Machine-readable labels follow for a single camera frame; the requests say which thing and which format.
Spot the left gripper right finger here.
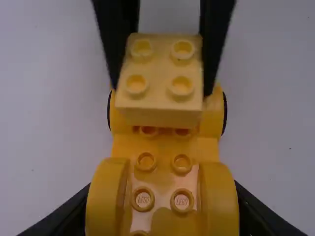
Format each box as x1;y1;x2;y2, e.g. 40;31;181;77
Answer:
233;179;300;236

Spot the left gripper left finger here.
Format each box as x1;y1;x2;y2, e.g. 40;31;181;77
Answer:
16;183;93;236

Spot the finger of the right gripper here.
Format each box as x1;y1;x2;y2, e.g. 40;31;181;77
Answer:
90;0;140;89
198;0;237;98

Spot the square yellow toy brick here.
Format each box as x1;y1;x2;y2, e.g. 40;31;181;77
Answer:
115;32;204;127

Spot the yellow toy car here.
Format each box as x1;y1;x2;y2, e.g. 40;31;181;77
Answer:
85;82;241;236

